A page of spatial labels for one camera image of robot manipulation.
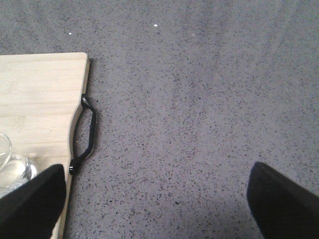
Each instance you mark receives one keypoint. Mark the light wooden cutting board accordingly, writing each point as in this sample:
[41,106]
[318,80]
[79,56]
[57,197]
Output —
[40,104]

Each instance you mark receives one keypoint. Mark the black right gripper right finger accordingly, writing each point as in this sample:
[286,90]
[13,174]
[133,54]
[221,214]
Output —
[281,208]

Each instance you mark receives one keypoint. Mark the clear glass beaker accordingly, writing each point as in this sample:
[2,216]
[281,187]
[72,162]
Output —
[15,169]

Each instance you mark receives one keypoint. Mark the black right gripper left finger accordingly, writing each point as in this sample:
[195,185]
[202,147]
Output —
[32,210]

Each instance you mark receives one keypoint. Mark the black board handle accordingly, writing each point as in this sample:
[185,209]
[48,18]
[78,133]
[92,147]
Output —
[76,162]

